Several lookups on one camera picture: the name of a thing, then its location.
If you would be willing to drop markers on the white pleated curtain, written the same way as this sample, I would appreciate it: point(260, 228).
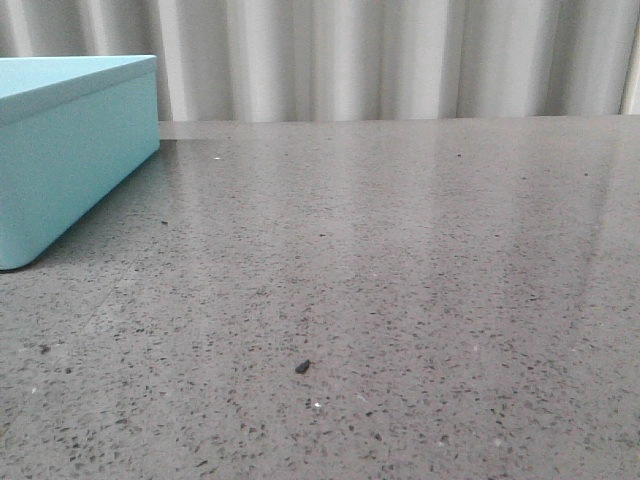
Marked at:
point(267, 61)

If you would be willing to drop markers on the small black debris chip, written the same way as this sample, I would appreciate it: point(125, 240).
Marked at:
point(302, 367)

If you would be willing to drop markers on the light blue storage box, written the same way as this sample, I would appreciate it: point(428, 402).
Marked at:
point(72, 128)

